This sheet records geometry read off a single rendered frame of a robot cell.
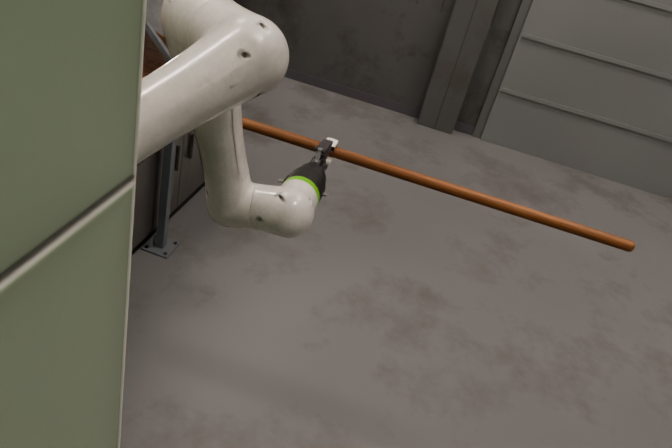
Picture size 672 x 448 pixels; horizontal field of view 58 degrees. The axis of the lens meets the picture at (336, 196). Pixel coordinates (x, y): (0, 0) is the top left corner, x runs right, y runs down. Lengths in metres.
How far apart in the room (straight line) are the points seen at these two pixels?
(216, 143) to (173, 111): 0.31
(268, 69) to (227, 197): 0.42
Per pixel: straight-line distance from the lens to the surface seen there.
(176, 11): 1.05
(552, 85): 5.11
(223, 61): 0.90
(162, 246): 3.08
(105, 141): 0.16
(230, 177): 1.24
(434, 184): 1.57
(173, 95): 0.88
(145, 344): 2.63
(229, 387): 2.50
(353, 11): 5.15
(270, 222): 1.26
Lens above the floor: 1.90
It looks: 30 degrees down
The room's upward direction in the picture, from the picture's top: 15 degrees clockwise
